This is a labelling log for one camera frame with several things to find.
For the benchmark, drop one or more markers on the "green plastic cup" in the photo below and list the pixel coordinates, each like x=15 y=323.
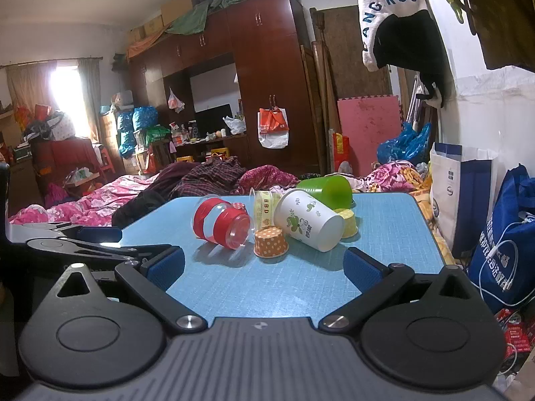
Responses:
x=330 y=188

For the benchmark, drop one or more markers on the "red packets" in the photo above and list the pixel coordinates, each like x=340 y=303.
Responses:
x=516 y=334

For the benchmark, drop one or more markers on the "clear cup with yellow band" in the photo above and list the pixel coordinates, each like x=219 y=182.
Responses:
x=264 y=209

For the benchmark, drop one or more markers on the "black cloth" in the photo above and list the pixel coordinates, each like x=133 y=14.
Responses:
x=138 y=209

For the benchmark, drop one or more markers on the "red striped clear cup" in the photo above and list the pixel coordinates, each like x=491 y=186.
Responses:
x=217 y=221

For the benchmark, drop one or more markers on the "white and black hanging garment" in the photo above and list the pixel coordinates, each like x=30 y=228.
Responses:
x=388 y=0

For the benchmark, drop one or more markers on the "green cloth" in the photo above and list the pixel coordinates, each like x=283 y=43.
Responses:
x=188 y=21

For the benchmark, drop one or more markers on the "white cup with green print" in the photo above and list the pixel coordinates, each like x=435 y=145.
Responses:
x=309 y=219

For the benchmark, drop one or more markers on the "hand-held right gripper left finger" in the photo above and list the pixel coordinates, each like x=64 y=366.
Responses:
x=167 y=267

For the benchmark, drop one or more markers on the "pink foam mat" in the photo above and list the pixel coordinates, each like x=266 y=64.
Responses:
x=368 y=125

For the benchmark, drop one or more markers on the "orange and white shopping bag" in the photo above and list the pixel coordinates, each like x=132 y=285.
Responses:
x=273 y=127

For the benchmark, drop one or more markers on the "white and blue paper bag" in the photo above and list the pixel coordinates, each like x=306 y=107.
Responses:
x=443 y=200

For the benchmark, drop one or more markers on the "orange polka-dot paper cup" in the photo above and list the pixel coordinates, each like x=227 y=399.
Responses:
x=271 y=243

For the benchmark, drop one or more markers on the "black television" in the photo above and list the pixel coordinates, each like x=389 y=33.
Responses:
x=213 y=119

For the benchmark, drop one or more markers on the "pink plastic stool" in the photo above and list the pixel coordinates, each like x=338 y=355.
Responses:
x=108 y=161

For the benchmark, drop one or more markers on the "yellow paper cup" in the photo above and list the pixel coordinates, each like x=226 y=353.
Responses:
x=349 y=221

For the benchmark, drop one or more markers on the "blue patterned plastic bags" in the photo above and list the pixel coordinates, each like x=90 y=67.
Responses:
x=140 y=125

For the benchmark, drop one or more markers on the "dark plaid cloth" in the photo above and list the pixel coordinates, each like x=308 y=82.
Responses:
x=209 y=175

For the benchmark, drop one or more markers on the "red gift box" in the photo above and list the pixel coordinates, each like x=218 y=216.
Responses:
x=340 y=150

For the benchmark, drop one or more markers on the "brown hanging cloth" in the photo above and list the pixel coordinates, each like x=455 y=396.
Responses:
x=505 y=16

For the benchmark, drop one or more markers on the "grey curtain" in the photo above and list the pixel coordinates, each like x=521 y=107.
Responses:
x=90 y=100

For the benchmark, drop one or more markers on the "small cardboard box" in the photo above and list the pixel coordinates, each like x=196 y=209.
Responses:
x=152 y=27

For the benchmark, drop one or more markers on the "blue plastic bag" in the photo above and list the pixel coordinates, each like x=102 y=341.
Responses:
x=403 y=144

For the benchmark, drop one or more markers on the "brown wooden wardrobe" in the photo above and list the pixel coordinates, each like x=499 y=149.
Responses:
x=267 y=62

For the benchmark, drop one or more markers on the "red cabinet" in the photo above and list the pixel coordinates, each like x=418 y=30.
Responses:
x=62 y=154

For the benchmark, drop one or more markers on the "blue tote bag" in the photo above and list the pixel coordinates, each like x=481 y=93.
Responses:
x=514 y=200

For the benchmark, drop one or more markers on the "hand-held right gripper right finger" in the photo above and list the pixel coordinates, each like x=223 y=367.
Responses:
x=361 y=268

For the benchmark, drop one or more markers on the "wooden door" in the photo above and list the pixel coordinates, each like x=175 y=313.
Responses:
x=347 y=50

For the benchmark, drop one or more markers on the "pink floral blanket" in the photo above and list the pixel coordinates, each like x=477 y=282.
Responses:
x=108 y=194

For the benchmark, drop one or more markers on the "large cardboard box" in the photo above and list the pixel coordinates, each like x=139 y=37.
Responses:
x=179 y=6

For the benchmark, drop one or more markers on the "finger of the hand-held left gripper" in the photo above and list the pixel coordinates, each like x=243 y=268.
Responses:
x=100 y=234
x=83 y=250

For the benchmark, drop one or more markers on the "white plastic bag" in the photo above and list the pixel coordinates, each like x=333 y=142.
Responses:
x=175 y=101

